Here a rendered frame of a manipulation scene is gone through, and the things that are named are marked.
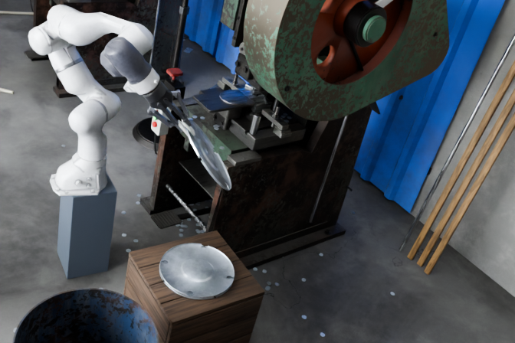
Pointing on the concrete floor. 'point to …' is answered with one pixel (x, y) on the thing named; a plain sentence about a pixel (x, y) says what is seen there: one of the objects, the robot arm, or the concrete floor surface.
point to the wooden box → (230, 331)
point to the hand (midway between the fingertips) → (186, 128)
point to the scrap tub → (86, 319)
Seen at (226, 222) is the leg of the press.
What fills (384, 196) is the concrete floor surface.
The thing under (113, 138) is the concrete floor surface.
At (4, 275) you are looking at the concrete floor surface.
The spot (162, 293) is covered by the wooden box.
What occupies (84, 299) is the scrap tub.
